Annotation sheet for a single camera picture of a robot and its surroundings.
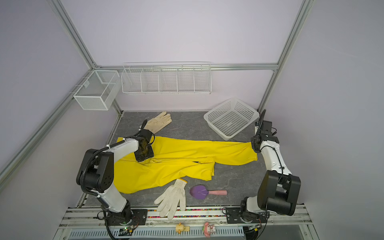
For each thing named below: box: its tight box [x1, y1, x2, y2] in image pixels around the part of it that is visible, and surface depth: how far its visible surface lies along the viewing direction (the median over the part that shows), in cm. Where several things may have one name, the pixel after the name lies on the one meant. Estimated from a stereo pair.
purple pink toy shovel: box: [190, 185, 228, 200], surface depth 82 cm
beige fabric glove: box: [144, 111, 173, 134], surface depth 116 cm
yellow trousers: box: [114, 137, 258, 194], surface depth 91 cm
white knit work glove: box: [154, 178, 188, 220], surface depth 80 cm
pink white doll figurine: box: [202, 222, 216, 238], surface depth 69 cm
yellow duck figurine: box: [175, 222, 190, 234], surface depth 70 cm
